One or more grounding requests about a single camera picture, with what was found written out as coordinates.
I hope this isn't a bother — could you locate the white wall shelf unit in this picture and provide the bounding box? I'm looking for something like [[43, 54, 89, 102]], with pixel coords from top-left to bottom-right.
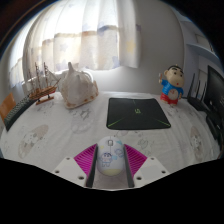
[[179, 13, 224, 68]]

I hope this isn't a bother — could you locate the white printed tablecloth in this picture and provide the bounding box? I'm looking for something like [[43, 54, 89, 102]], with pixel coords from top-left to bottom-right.
[[0, 90, 223, 174]]

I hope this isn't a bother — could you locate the black green-lined mouse pad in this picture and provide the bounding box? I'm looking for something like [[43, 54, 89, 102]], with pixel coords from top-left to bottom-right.
[[106, 97, 172, 131]]

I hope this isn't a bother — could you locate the large white conch shell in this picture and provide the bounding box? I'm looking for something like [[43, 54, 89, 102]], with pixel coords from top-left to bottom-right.
[[58, 61, 100, 110]]

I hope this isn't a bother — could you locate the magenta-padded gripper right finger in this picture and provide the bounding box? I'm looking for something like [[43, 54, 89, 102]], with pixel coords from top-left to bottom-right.
[[122, 143, 170, 189]]

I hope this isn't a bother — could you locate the cartoon boy figurine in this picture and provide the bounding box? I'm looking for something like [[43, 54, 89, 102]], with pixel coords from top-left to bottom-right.
[[158, 64, 186, 106]]

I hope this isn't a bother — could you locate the white star-print curtain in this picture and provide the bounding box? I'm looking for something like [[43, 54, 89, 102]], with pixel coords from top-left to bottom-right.
[[8, 0, 141, 89]]

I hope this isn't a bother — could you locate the white cartoon-print computer mouse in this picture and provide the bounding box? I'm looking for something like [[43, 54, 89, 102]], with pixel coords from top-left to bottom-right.
[[95, 135, 126, 177]]

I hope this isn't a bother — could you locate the black keyboard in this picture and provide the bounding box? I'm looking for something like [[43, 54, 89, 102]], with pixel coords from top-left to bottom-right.
[[3, 94, 38, 132]]

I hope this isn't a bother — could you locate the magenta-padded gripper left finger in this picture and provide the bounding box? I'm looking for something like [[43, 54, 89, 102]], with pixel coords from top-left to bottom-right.
[[51, 143, 100, 189]]

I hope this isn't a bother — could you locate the black monitor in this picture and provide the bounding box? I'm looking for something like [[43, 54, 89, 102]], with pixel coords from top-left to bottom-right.
[[203, 65, 224, 118]]

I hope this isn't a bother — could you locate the black router with antennas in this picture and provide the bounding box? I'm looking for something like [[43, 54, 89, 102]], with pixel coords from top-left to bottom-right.
[[186, 73, 211, 113]]

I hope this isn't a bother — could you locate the orange wooden chair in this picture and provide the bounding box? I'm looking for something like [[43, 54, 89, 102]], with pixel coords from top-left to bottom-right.
[[0, 92, 17, 123]]

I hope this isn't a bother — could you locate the wooden model sailing ship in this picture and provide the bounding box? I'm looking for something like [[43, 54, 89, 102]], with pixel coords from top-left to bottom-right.
[[27, 61, 62, 106]]

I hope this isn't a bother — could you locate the black box device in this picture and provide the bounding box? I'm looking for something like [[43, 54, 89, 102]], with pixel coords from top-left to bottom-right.
[[205, 111, 224, 148]]

